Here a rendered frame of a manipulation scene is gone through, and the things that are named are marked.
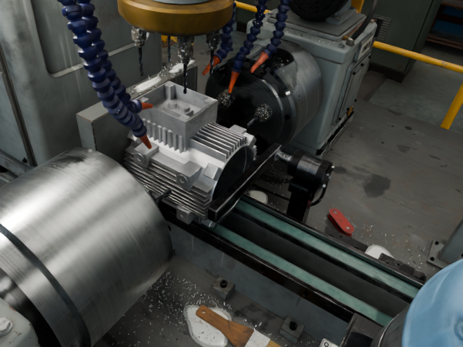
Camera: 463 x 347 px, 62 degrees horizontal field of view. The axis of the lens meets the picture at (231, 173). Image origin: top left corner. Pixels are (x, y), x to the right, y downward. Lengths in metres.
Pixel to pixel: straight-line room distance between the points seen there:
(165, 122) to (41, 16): 0.26
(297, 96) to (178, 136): 0.31
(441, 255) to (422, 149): 0.49
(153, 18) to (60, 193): 0.27
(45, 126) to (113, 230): 0.34
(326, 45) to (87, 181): 0.71
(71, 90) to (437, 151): 1.14
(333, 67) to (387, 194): 0.39
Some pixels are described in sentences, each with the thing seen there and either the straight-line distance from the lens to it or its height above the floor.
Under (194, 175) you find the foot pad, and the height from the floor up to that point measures 1.07.
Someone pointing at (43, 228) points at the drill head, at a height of 1.16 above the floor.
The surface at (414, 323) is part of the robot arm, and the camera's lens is 0.18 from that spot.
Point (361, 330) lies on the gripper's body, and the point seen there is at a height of 1.27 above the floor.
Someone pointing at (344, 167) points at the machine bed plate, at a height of 0.80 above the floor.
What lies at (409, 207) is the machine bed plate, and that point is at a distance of 1.18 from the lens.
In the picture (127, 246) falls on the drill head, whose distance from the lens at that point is 0.53.
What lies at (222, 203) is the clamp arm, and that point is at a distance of 0.69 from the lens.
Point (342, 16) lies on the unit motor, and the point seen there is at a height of 1.19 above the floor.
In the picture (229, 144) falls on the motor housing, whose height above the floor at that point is 1.11.
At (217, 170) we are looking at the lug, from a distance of 0.67.
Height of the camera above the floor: 1.51
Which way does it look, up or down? 40 degrees down
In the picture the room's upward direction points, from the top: 6 degrees clockwise
